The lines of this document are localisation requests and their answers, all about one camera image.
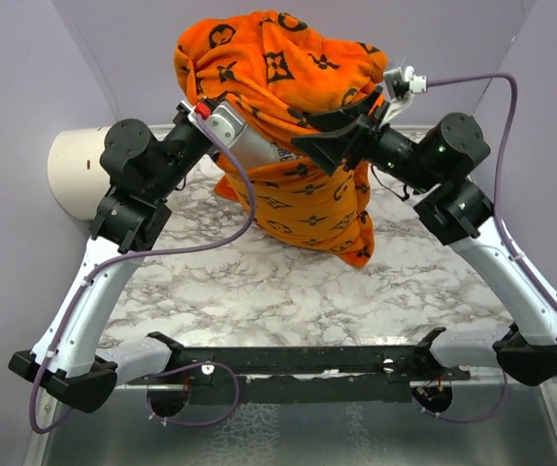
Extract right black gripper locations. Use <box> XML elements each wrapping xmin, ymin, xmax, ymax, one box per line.
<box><xmin>291</xmin><ymin>86</ymin><xmax>438</xmax><ymax>193</ymax></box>

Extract orange patterned pillowcase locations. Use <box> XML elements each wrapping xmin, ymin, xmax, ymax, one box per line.
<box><xmin>174</xmin><ymin>11</ymin><xmax>388</xmax><ymax>268</ymax></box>

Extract white pillow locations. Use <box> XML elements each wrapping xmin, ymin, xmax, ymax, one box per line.
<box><xmin>231</xmin><ymin>126</ymin><xmax>300</xmax><ymax>170</ymax></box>

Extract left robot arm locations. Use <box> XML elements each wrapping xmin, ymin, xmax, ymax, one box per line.
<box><xmin>9</xmin><ymin>101</ymin><xmax>217</xmax><ymax>417</ymax></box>

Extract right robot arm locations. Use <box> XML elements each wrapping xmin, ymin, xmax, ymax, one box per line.
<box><xmin>291</xmin><ymin>89</ymin><xmax>557</xmax><ymax>386</ymax></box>

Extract white cylinder with pegs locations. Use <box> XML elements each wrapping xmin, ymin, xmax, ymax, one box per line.
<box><xmin>47</xmin><ymin>126</ymin><xmax>110</xmax><ymax>220</ymax></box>

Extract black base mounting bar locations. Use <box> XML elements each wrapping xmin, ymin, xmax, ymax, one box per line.
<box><xmin>133</xmin><ymin>329</ymin><xmax>470</xmax><ymax>406</ymax></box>

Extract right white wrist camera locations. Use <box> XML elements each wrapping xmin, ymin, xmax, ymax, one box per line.
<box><xmin>382</xmin><ymin>61</ymin><xmax>427</xmax><ymax>124</ymax></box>

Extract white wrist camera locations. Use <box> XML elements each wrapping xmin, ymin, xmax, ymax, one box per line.
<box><xmin>187</xmin><ymin>99</ymin><xmax>247</xmax><ymax>149</ymax></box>
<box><xmin>382</xmin><ymin>61</ymin><xmax>427</xmax><ymax>124</ymax></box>

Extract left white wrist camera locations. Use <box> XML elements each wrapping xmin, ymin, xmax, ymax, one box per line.
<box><xmin>187</xmin><ymin>99</ymin><xmax>247</xmax><ymax>149</ymax></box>

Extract aluminium rail frame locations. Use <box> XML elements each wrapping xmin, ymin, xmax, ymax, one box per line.
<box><xmin>43</xmin><ymin>363</ymin><xmax>557</xmax><ymax>389</ymax></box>

